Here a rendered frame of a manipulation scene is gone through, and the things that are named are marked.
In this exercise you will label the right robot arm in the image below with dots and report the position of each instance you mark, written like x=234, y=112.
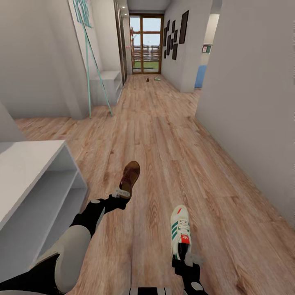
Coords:
x=190, y=273

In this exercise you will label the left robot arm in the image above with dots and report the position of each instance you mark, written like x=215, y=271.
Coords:
x=57, y=271

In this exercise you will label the sofa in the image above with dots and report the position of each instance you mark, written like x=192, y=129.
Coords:
x=200, y=76

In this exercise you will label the door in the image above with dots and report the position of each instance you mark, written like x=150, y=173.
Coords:
x=146, y=31

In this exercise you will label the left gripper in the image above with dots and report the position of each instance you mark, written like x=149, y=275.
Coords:
x=118, y=202

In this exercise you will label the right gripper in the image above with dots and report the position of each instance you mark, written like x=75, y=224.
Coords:
x=182, y=269

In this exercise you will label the sandal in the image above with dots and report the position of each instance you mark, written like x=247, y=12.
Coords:
x=130, y=176

